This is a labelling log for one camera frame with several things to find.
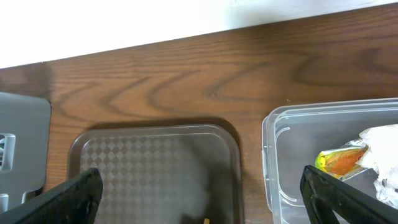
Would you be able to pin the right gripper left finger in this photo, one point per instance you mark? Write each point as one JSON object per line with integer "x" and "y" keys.
{"x": 74, "y": 201}

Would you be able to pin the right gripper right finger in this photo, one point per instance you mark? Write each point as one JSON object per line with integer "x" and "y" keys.
{"x": 325, "y": 197}

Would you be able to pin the green orange snack wrapper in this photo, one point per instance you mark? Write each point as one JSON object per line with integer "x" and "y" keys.
{"x": 341, "y": 163}

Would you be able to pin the white tissue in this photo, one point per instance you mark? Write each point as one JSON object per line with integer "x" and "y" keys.
{"x": 381, "y": 157}

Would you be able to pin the grey dishwasher rack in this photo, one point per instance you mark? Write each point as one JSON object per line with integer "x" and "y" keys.
{"x": 25, "y": 122}

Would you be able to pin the clear plastic container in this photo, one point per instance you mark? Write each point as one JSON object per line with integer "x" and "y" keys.
{"x": 293, "y": 136}

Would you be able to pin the brown serving tray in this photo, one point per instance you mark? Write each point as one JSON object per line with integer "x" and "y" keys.
{"x": 175, "y": 174}

